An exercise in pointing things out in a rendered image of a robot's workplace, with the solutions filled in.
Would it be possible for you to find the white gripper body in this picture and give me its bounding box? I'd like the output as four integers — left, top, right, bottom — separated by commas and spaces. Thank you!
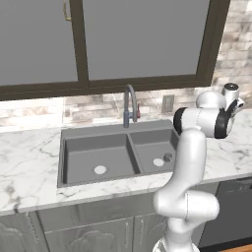
234, 96, 246, 114

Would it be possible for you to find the grey double basin sink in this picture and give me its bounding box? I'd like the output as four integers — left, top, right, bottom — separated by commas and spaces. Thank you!
56, 119, 182, 189

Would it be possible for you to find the dark grey dishwasher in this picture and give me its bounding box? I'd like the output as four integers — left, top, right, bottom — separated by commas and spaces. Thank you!
198, 177, 252, 249

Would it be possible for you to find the grey curved tap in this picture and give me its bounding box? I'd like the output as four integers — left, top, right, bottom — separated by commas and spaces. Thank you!
122, 84, 142, 129

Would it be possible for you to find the grey cupboard door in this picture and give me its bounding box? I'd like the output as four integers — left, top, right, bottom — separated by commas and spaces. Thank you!
132, 212, 169, 252
0, 211, 50, 252
43, 217, 135, 252

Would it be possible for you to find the dark framed window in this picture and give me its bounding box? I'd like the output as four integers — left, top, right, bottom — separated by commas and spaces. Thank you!
0, 0, 232, 101

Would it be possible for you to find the grey false drawer front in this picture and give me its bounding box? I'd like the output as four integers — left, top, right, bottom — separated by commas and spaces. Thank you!
36, 191, 159, 234

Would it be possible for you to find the grey wall socket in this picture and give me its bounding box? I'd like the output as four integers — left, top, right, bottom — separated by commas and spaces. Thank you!
161, 94, 176, 114

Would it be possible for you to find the grey cupboard handle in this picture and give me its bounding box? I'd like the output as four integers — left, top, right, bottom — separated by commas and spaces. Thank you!
139, 218, 146, 247
123, 221, 130, 250

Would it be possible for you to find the brass handle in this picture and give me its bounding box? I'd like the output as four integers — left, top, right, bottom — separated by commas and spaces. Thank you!
62, 0, 72, 23

